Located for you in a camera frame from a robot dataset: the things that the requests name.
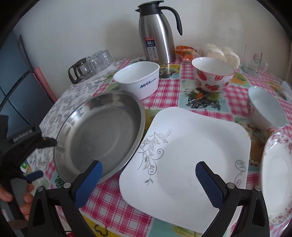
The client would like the stainless steel round plate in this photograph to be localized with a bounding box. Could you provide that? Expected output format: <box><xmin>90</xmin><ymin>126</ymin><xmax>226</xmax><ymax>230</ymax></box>
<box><xmin>53</xmin><ymin>91</ymin><xmax>145</xmax><ymax>182</ymax></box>

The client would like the white square MAX bowl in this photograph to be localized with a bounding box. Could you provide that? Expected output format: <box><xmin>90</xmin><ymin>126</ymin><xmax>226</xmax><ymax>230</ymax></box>
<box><xmin>113</xmin><ymin>61</ymin><xmax>160</xmax><ymax>100</ymax></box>

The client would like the person's left hand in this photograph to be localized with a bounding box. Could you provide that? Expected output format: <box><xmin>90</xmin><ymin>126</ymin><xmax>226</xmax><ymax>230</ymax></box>
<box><xmin>0</xmin><ymin>183</ymin><xmax>35</xmax><ymax>221</ymax></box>

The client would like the checkered picture tablecloth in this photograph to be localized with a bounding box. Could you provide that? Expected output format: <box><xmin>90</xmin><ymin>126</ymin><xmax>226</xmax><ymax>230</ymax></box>
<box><xmin>43</xmin><ymin>56</ymin><xmax>292</xmax><ymax>237</ymax></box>

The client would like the grey floral white cloth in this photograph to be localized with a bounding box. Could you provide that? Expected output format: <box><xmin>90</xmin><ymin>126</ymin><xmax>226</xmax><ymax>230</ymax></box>
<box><xmin>25</xmin><ymin>65</ymin><xmax>117</xmax><ymax>172</ymax></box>

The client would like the dark blue chair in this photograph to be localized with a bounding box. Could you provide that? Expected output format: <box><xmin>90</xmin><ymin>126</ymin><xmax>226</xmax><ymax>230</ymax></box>
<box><xmin>1</xmin><ymin>33</ymin><xmax>57</xmax><ymax>135</ymax></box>

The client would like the white square floral plate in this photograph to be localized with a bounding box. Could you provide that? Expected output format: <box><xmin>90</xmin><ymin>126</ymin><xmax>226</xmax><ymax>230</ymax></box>
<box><xmin>118</xmin><ymin>106</ymin><xmax>252</xmax><ymax>235</ymax></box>

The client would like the pink floral round plate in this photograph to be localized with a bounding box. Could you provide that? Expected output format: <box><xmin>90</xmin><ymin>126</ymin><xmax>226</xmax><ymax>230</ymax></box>
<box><xmin>260</xmin><ymin>132</ymin><xmax>291</xmax><ymax>225</ymax></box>

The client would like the white floral small bowl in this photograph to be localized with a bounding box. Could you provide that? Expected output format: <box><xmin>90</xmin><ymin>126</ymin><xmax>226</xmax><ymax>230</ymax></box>
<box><xmin>247</xmin><ymin>86</ymin><xmax>288</xmax><ymax>133</ymax></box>

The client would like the strawberry pattern ceramic bowl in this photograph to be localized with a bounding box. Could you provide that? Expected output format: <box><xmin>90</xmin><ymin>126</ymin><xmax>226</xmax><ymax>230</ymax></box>
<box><xmin>192</xmin><ymin>57</ymin><xmax>235</xmax><ymax>93</ymax></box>

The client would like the clear drinking glass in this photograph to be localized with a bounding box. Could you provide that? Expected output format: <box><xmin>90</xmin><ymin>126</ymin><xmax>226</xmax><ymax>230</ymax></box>
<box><xmin>87</xmin><ymin>52</ymin><xmax>102</xmax><ymax>72</ymax></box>
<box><xmin>97</xmin><ymin>49</ymin><xmax>115</xmax><ymax>67</ymax></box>

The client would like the clear acrylic heart stand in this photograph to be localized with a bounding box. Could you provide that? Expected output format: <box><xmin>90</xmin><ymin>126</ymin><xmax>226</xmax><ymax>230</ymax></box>
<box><xmin>241</xmin><ymin>44</ymin><xmax>268</xmax><ymax>76</ymax></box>

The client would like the bag of white buns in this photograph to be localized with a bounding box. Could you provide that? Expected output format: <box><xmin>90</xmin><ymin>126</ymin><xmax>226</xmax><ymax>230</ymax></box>
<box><xmin>199</xmin><ymin>44</ymin><xmax>240</xmax><ymax>70</ymax></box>

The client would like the orange snack packet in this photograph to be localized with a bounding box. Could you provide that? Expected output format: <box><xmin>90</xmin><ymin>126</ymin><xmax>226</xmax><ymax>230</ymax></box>
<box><xmin>175</xmin><ymin>45</ymin><xmax>197</xmax><ymax>63</ymax></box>

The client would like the stainless steel thermos jug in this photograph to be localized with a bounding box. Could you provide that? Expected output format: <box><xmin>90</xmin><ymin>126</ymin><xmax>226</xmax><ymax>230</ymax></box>
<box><xmin>136</xmin><ymin>1</ymin><xmax>183</xmax><ymax>65</ymax></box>

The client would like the glass teapot black handle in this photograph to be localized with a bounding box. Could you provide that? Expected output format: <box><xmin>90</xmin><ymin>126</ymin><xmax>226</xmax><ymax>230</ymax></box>
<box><xmin>68</xmin><ymin>58</ymin><xmax>92</xmax><ymax>84</ymax></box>

